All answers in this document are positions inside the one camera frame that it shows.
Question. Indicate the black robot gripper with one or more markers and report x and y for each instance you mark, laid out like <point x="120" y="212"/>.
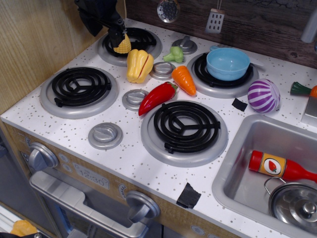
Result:
<point x="98" y="13"/>

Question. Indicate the yellow toy corn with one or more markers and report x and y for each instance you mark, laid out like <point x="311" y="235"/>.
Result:
<point x="124" y="47"/>

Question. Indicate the light blue plastic bowl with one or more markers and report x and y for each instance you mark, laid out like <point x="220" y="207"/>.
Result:
<point x="227" y="64"/>

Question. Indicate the back left black burner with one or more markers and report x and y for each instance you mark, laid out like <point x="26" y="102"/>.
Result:
<point x="141" y="39"/>

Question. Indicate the black burner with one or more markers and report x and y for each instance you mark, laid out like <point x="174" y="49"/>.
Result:
<point x="184" y="133"/>
<point x="78" y="92"/>
<point x="212" y="87"/>
<point x="141" y="39"/>

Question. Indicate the yellow toy bell pepper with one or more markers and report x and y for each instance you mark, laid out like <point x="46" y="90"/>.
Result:
<point x="139" y="65"/>

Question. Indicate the hanging silver skimmer spoon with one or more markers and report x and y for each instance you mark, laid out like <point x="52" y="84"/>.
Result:
<point x="168" y="10"/>

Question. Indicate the front left black burner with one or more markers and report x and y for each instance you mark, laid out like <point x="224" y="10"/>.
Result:
<point x="78" y="92"/>

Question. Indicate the silver stovetop knob upper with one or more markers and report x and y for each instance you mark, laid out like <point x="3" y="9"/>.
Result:
<point x="162" y="70"/>

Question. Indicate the silver stovetop knob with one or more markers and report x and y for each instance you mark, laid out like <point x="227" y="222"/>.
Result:
<point x="132" y="99"/>
<point x="105" y="136"/>
<point x="186" y="44"/>
<point x="162" y="70"/>

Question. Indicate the silver stovetop knob middle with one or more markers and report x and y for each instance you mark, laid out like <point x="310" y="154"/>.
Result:
<point x="132" y="99"/>

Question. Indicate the green toy broccoli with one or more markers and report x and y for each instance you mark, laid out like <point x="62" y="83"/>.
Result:
<point x="175" y="54"/>

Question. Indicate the red toy chili pepper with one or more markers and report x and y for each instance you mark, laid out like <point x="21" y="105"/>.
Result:
<point x="157" y="96"/>

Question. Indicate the silver stovetop knob back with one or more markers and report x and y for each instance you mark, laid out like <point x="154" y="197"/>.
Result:
<point x="186" y="44"/>

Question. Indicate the orange toy carrot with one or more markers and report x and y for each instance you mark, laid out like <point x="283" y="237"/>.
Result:
<point x="181" y="75"/>

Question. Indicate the back right black burner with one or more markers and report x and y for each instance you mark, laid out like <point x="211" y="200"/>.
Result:
<point x="212" y="87"/>

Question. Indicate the silver stovetop knob front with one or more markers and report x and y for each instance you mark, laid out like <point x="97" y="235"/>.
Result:
<point x="105" y="136"/>

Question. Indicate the hanging silver spatula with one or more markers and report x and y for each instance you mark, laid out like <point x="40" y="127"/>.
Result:
<point x="215" y="20"/>

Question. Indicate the front right black burner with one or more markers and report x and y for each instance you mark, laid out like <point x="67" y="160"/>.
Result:
<point x="184" y="133"/>

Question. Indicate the silver oven knob left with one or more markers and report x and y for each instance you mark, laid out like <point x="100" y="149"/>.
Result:
<point x="41" y="157"/>

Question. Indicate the silver oven knob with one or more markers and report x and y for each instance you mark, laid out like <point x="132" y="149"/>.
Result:
<point x="41" y="157"/>
<point x="141" y="206"/>

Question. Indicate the black tape piece back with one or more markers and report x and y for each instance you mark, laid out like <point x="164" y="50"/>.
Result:
<point x="239" y="105"/>

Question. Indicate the black tape piece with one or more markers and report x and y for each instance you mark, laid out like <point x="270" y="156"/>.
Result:
<point x="188" y="197"/>
<point x="239" y="105"/>

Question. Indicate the silver toy sink basin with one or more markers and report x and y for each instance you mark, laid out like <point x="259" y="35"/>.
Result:
<point x="249" y="170"/>

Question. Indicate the purple striped toy onion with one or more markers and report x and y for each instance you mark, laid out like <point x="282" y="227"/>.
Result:
<point x="263" y="96"/>

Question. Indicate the silver oven knob right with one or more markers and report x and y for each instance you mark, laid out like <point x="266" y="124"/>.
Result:
<point x="141" y="206"/>

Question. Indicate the black tape piece front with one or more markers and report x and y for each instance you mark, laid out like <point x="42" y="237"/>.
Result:
<point x="188" y="197"/>

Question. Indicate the toy carrot with green top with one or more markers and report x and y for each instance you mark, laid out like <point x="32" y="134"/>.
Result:
<point x="299" y="89"/>

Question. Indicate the red toy ketchup bottle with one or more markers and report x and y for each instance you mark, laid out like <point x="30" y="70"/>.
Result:
<point x="275" y="166"/>

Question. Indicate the yellow object lower left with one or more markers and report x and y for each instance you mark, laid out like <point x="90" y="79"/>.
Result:
<point x="23" y="228"/>

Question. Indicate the steel toy pot with lid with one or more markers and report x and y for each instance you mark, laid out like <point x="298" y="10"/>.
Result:
<point x="294" y="203"/>

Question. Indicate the silver oven door handle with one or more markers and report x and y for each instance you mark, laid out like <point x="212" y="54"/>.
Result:
<point x="76" y="219"/>

